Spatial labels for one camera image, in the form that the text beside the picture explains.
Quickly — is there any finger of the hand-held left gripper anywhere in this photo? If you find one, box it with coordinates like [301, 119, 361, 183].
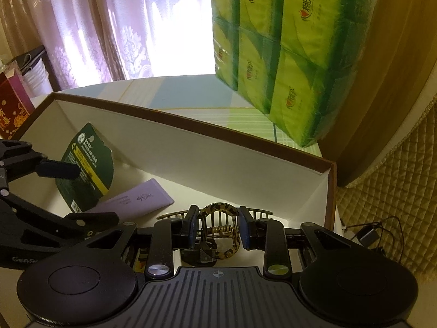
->
[0, 189, 120, 239]
[0, 139, 82, 192]

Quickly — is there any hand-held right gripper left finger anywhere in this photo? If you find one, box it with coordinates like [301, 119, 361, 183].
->
[80, 205, 199, 280]

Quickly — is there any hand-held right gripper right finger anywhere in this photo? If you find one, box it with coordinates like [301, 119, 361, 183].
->
[238, 206, 359, 274]

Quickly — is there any leopard print hair claw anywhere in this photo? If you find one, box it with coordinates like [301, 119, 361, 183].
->
[156, 202, 274, 268]

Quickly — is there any dark green packet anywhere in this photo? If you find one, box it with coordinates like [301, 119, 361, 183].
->
[55, 122, 116, 214]

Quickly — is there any purple packet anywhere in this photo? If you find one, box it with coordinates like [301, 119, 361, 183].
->
[89, 178, 175, 220]

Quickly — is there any brown cardboard box white inside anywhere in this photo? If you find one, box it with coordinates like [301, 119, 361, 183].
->
[14, 92, 338, 278]

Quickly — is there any red box with gold print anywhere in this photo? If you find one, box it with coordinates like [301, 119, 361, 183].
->
[0, 68, 36, 141]

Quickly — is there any white ribbed container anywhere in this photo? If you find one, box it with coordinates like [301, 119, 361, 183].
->
[21, 58, 52, 99]

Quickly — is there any sheer purple curtain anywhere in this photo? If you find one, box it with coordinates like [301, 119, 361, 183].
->
[40, 0, 220, 92]

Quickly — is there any beige quilted sofa cover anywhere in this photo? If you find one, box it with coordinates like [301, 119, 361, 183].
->
[336, 99, 437, 317]

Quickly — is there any stack of green tissue packs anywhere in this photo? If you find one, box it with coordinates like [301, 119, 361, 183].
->
[210, 0, 373, 150]

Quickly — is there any brown wooden furniture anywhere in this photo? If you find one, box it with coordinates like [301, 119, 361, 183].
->
[319, 0, 437, 189]

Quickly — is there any black charger with cable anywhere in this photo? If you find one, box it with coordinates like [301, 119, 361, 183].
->
[341, 215, 401, 257]

